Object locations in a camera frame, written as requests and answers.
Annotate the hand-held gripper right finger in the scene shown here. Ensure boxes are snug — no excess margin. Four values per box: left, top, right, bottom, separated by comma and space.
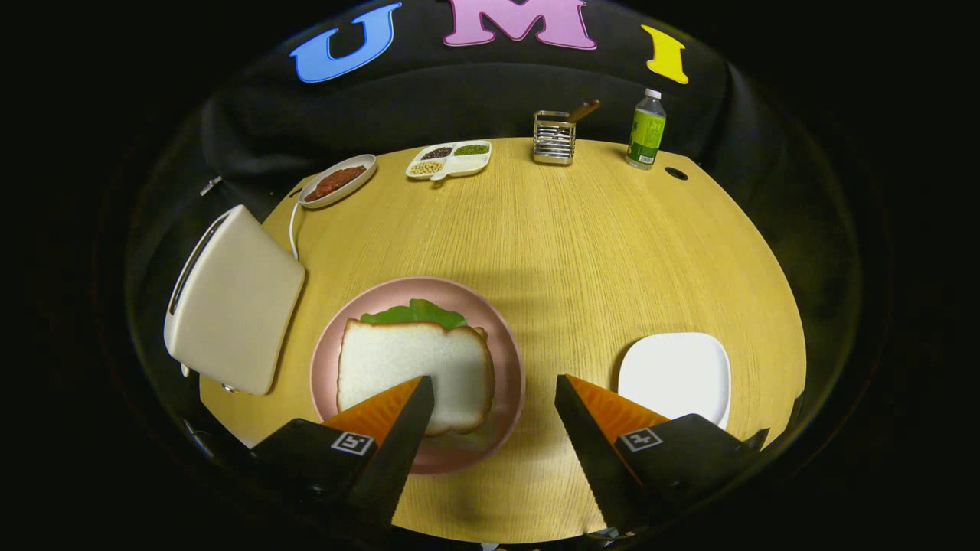
554, 374, 770, 533

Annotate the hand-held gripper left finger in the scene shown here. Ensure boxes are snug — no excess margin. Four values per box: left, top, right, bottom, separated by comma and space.
249, 375, 436, 529

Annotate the white bread slice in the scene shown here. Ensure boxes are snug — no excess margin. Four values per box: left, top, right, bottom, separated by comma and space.
337, 319, 496, 437

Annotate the green lettuce leaf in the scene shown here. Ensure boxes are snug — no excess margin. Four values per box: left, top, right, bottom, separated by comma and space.
360, 298, 468, 331

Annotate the square white plate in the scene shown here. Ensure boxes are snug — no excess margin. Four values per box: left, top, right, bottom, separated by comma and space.
617, 332, 733, 431

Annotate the round pink plate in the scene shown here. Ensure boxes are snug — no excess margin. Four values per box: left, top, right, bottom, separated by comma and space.
309, 276, 526, 476

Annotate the white toaster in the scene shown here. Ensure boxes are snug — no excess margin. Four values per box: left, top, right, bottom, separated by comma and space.
163, 204, 307, 396

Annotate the brown meat slice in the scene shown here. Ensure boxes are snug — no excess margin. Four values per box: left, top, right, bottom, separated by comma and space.
305, 165, 368, 202

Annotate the small oval white plate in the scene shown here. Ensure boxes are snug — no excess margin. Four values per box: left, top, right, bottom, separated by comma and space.
298, 154, 378, 210

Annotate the divided white bean dish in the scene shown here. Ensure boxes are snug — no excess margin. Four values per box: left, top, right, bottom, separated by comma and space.
406, 140, 492, 182

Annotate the green label plastic bottle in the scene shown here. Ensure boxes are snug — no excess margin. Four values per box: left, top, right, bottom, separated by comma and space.
626, 88, 667, 171

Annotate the black backdrop cloth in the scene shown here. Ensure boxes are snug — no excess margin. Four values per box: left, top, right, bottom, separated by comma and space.
126, 0, 858, 383

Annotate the white toaster cable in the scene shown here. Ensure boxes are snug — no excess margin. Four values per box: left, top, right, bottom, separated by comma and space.
289, 201, 307, 261

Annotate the metal wire utensil holder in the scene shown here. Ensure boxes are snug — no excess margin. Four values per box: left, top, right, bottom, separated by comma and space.
533, 110, 577, 166

